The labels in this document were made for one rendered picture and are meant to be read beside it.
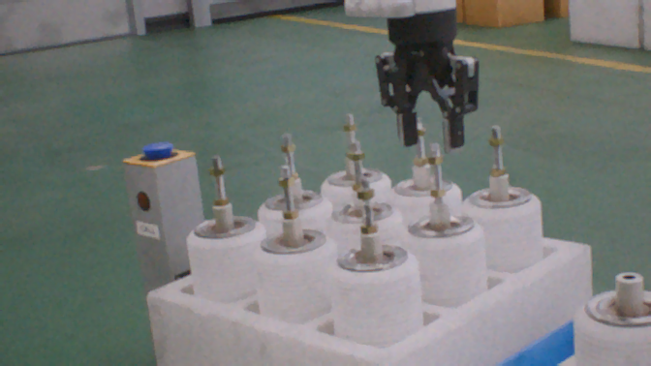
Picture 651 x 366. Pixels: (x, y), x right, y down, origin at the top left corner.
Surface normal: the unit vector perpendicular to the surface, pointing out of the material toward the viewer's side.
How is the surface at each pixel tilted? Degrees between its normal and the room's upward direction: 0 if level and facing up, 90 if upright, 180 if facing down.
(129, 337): 0
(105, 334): 0
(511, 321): 90
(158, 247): 90
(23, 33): 90
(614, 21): 90
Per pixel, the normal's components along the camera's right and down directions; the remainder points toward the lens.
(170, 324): -0.68, 0.26
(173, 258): 0.72, 0.11
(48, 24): 0.41, 0.20
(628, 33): -0.90, 0.20
